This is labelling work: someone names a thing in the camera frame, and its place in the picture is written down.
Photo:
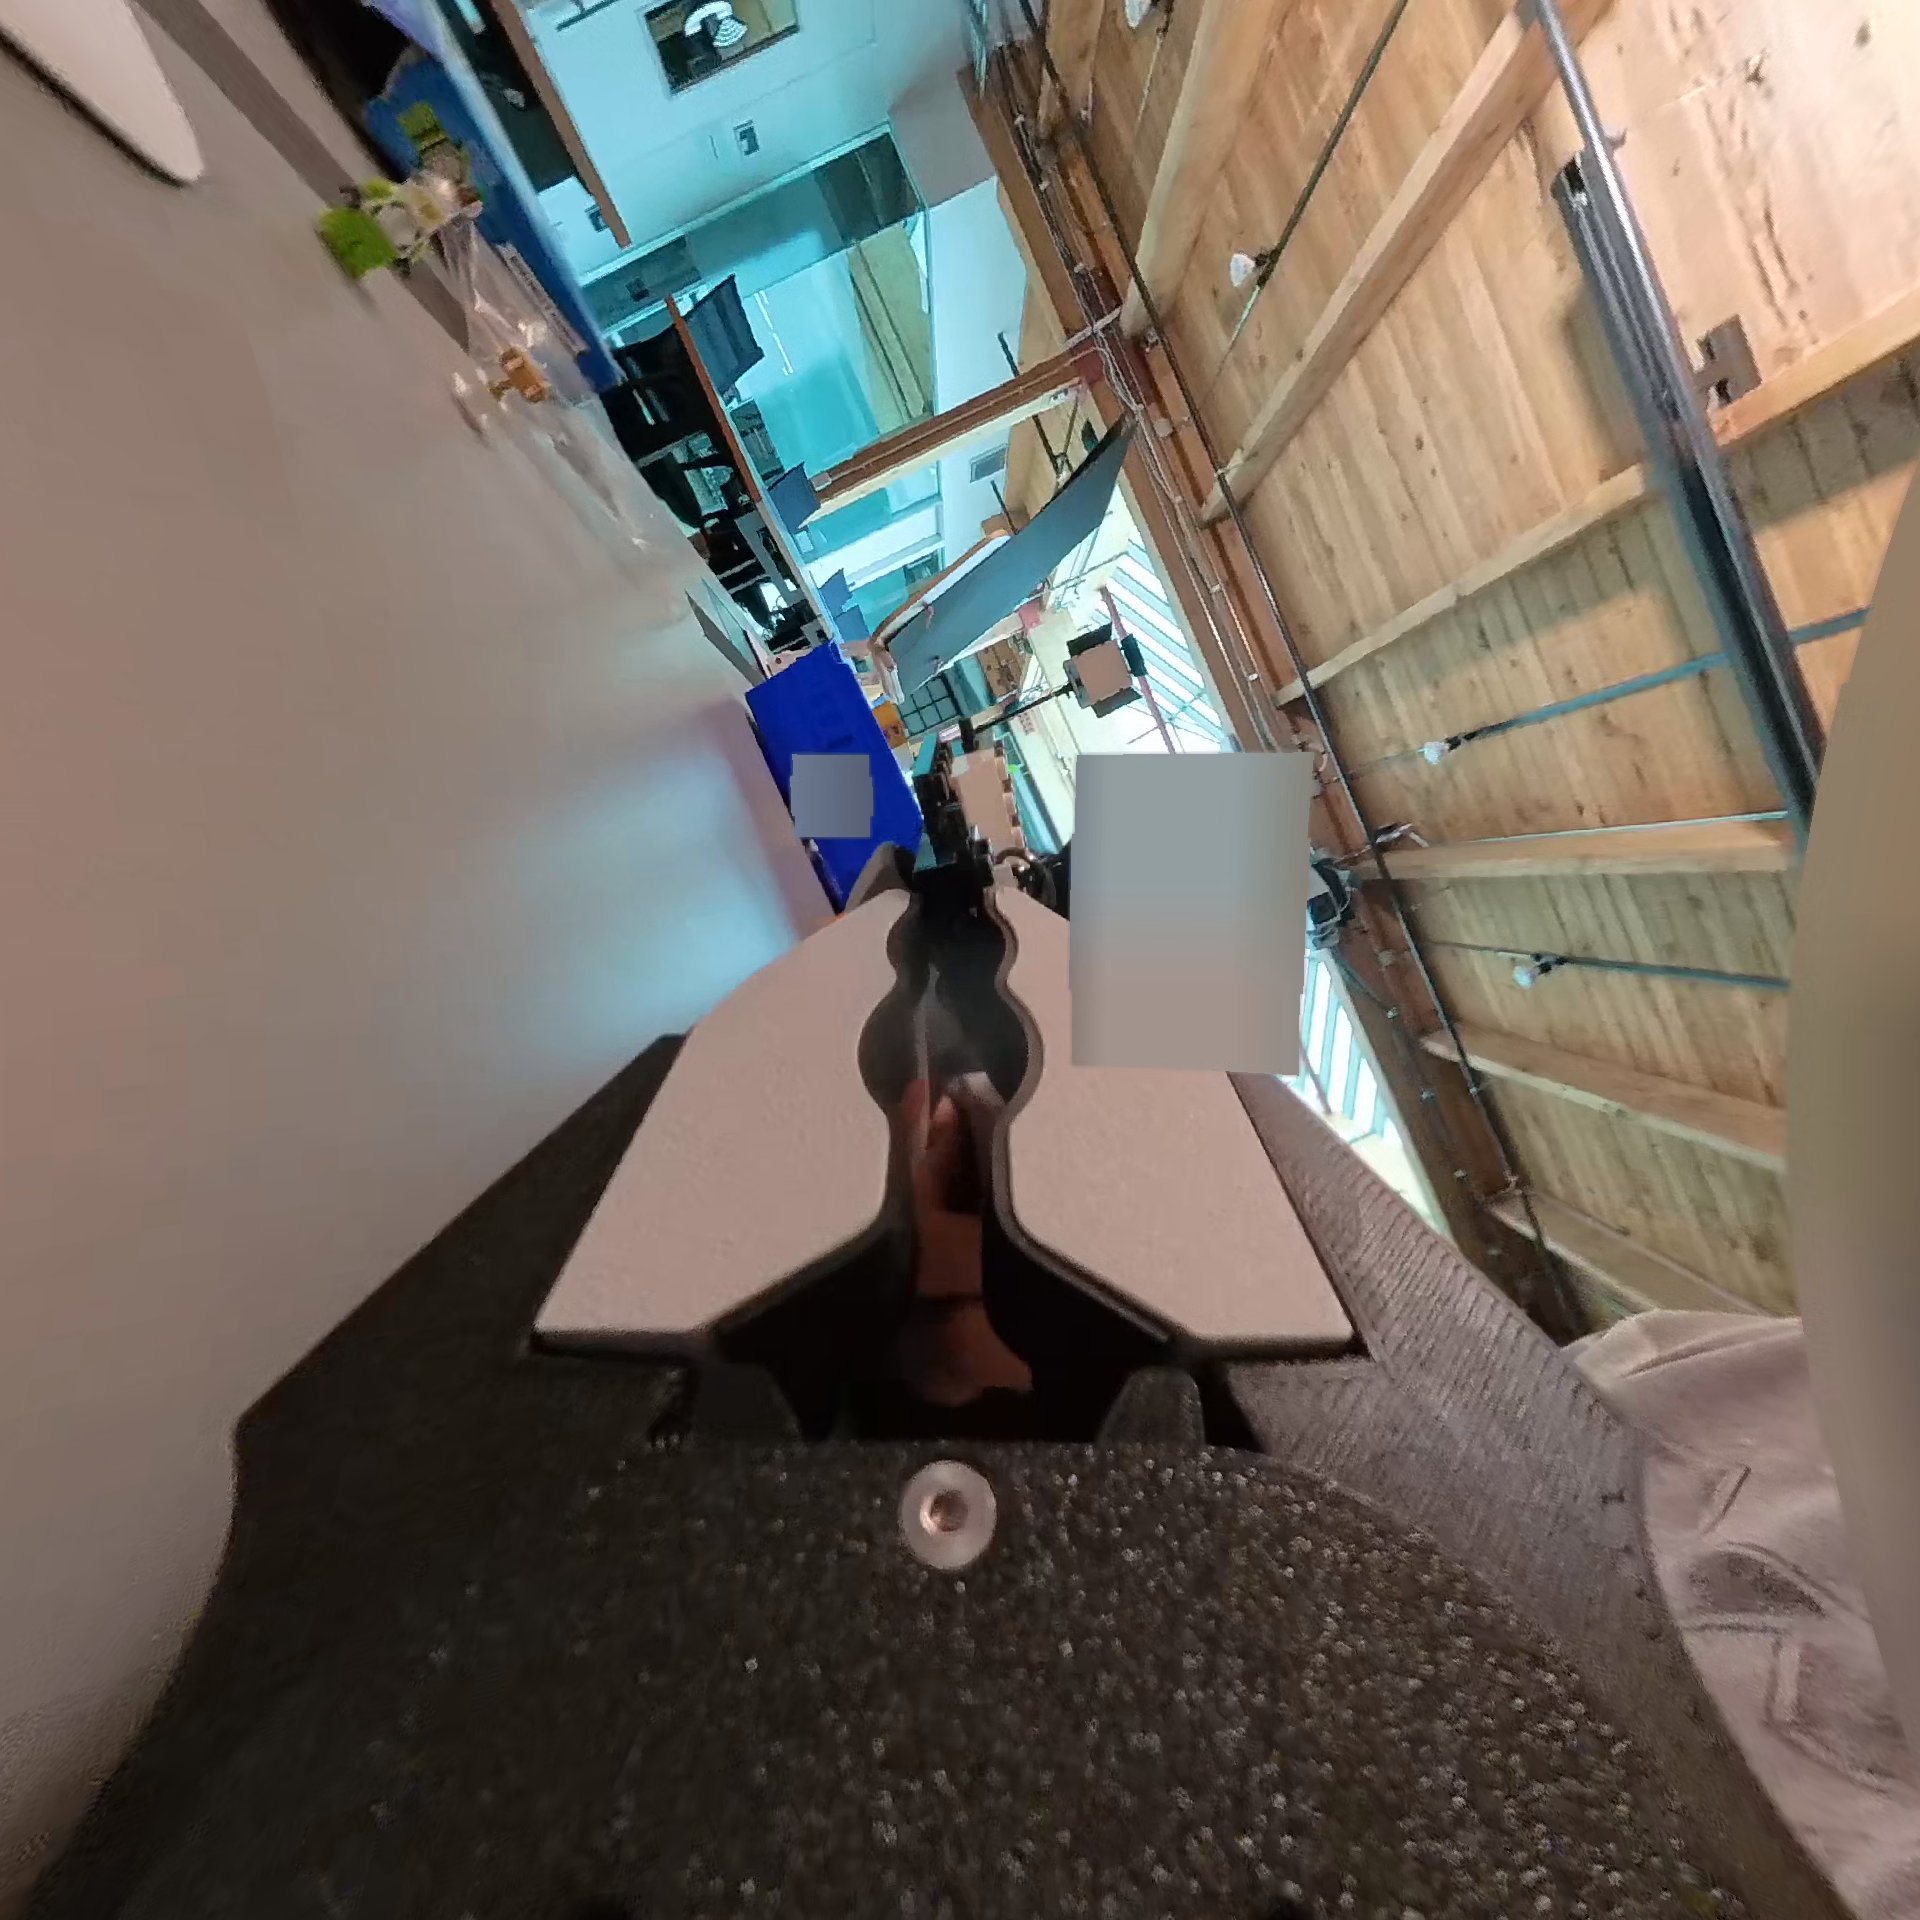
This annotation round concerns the white stand base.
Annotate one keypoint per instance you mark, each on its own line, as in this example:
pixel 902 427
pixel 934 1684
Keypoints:
pixel 105 76

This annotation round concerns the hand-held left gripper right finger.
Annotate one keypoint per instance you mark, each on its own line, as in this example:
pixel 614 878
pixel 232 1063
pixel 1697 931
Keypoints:
pixel 1154 1202

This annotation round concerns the dark wall sign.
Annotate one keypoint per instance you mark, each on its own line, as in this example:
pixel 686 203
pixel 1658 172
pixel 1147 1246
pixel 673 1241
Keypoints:
pixel 720 38

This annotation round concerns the metal ceiling pipe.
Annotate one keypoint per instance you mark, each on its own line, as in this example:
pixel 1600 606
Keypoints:
pixel 1651 377

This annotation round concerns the person's right hand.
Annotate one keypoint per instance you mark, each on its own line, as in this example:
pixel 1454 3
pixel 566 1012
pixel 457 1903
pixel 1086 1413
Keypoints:
pixel 948 1231

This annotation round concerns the black and white lego car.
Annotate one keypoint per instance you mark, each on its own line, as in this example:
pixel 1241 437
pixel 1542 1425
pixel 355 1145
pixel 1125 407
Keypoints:
pixel 948 902

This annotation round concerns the pale rounded object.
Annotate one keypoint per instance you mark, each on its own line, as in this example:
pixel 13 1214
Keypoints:
pixel 1860 1050

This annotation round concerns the green lego piece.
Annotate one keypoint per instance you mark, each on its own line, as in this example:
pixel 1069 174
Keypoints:
pixel 353 241

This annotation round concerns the grey reflector panel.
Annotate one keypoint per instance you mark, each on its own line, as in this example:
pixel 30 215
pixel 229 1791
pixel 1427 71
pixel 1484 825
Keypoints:
pixel 1004 587

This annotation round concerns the studio light panel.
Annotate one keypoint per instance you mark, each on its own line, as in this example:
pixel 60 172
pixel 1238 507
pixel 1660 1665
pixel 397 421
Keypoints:
pixel 1101 676

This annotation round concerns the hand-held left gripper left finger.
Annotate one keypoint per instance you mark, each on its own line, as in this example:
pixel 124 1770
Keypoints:
pixel 720 1171

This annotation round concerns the black office chair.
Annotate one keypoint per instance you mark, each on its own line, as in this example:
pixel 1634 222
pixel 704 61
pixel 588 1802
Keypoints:
pixel 704 340

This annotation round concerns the clear plastic bag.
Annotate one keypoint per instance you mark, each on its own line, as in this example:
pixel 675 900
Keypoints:
pixel 523 377

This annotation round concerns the blue storage bin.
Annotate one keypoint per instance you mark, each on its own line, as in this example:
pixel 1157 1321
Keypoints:
pixel 819 705

